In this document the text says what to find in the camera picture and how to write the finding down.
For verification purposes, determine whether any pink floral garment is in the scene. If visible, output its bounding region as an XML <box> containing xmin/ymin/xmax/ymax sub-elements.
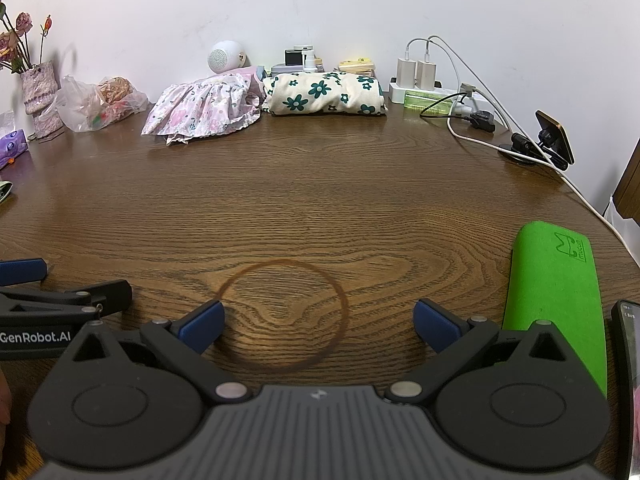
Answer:
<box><xmin>141</xmin><ymin>71</ymin><xmax>267</xmax><ymax>146</ymax></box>

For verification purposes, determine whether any black cable with plug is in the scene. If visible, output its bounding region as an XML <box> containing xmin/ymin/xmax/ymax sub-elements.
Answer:
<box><xmin>419</xmin><ymin>91</ymin><xmax>497</xmax><ymax>134</ymax></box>

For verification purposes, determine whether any white round speaker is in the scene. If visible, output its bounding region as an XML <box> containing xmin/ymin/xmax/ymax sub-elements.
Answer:
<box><xmin>208</xmin><ymin>41</ymin><xmax>246</xmax><ymax>75</ymax></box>

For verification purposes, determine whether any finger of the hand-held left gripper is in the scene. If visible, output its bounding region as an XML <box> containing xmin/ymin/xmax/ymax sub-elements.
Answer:
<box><xmin>0</xmin><ymin>280</ymin><xmax>134</xmax><ymax>319</ymax></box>
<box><xmin>0</xmin><ymin>258</ymin><xmax>49</xmax><ymax>287</ymax></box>

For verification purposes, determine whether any clear plastic bag with snacks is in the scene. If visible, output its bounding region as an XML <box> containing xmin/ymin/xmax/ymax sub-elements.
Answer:
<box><xmin>54</xmin><ymin>75</ymin><xmax>150</xmax><ymax>134</ymax></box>

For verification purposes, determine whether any white spray bottle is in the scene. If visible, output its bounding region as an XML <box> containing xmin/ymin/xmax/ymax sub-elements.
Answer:
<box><xmin>294</xmin><ymin>45</ymin><xmax>319</xmax><ymax>72</ymax></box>

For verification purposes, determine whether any dried flower bouquet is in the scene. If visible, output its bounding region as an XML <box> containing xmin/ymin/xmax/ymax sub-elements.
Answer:
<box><xmin>0</xmin><ymin>0</ymin><xmax>53</xmax><ymax>75</ymax></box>

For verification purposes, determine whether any green felt case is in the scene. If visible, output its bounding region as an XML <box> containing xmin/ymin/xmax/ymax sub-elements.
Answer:
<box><xmin>502</xmin><ymin>222</ymin><xmax>609</xmax><ymax>402</ymax></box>

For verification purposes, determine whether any translucent green box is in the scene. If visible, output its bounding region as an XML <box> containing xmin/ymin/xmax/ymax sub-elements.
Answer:
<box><xmin>403</xmin><ymin>90</ymin><xmax>455</xmax><ymax>111</ymax></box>

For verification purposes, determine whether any grey flat box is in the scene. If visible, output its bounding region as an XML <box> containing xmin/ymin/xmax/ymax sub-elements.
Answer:
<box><xmin>271</xmin><ymin>62</ymin><xmax>326</xmax><ymax>75</ymax></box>

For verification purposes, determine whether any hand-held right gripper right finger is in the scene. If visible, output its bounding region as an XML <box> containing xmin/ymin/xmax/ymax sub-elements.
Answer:
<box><xmin>385</xmin><ymin>298</ymin><xmax>571</xmax><ymax>404</ymax></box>

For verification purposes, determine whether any knitted pink vase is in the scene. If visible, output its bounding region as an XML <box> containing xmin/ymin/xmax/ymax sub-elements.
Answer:
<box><xmin>20</xmin><ymin>60</ymin><xmax>65</xmax><ymax>139</ymax></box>

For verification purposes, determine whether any white charger plug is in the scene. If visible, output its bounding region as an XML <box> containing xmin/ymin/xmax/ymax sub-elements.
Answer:
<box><xmin>397</xmin><ymin>58</ymin><xmax>419</xmax><ymax>92</ymax></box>
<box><xmin>417</xmin><ymin>59</ymin><xmax>439</xmax><ymax>92</ymax></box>

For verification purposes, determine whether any white power strip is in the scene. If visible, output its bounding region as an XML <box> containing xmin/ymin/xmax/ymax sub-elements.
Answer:
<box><xmin>389</xmin><ymin>77</ymin><xmax>482</xmax><ymax>117</ymax></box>

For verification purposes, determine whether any black smartphone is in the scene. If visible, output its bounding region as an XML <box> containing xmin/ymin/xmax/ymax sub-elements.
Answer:
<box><xmin>611</xmin><ymin>299</ymin><xmax>640</xmax><ymax>480</ymax></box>

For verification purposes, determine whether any person's left hand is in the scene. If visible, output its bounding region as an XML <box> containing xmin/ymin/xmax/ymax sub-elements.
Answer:
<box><xmin>0</xmin><ymin>366</ymin><xmax>13</xmax><ymax>427</ymax></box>

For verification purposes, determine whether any white cable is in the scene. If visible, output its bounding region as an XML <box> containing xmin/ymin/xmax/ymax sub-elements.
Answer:
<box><xmin>426</xmin><ymin>35</ymin><xmax>556</xmax><ymax>166</ymax></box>
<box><xmin>446</xmin><ymin>115</ymin><xmax>617</xmax><ymax>228</ymax></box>

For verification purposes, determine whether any purple tissue packet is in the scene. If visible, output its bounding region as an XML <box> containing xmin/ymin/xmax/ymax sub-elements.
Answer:
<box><xmin>0</xmin><ymin>129</ymin><xmax>29</xmax><ymax>169</ymax></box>

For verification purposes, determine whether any black phone holder mount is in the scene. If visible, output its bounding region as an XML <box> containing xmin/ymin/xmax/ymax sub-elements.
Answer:
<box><xmin>499</xmin><ymin>110</ymin><xmax>577</xmax><ymax>171</ymax></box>

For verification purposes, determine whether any brown wooden furniture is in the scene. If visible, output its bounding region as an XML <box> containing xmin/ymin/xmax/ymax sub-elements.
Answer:
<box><xmin>612</xmin><ymin>149</ymin><xmax>640</xmax><ymax>222</ymax></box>

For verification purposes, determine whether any folded cream green-flower cloth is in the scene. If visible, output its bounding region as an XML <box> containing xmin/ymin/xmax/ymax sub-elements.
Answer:
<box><xmin>262</xmin><ymin>72</ymin><xmax>388</xmax><ymax>116</ymax></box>

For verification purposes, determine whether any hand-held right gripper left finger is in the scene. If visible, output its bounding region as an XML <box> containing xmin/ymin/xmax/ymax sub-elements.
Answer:
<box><xmin>72</xmin><ymin>300</ymin><xmax>252</xmax><ymax>404</ymax></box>

